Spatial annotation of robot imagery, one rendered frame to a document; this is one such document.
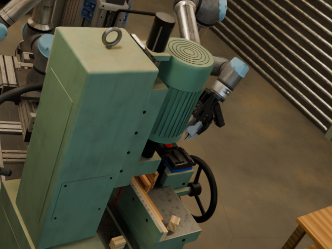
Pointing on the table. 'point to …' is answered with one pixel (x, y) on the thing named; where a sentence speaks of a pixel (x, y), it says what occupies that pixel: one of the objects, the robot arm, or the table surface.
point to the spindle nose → (149, 148)
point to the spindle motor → (180, 87)
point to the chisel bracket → (147, 165)
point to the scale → (143, 201)
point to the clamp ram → (161, 168)
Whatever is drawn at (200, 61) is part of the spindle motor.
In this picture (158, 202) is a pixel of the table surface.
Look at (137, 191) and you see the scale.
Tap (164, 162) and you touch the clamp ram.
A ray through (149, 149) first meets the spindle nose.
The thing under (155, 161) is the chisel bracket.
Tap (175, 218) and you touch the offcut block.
